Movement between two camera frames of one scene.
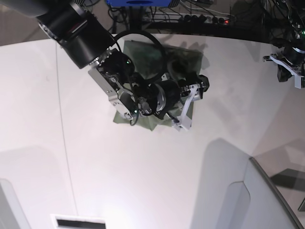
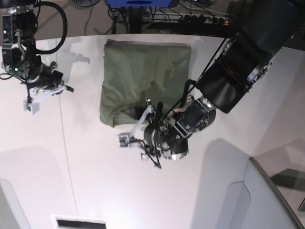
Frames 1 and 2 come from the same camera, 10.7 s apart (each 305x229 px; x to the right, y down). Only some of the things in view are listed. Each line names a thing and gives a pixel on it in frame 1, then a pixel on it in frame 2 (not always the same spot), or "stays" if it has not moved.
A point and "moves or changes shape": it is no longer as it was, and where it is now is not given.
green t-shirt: x=155 y=61 moves or changes shape
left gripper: x=166 y=93 to x=45 y=77
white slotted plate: x=71 y=222 stays
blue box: x=138 y=3 stays
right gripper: x=295 y=57 to x=152 y=134
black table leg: x=136 y=17 stays
